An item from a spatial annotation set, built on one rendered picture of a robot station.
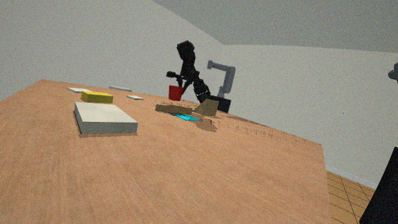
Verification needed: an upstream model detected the dark red cup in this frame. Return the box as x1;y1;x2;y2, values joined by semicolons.
169;86;184;101

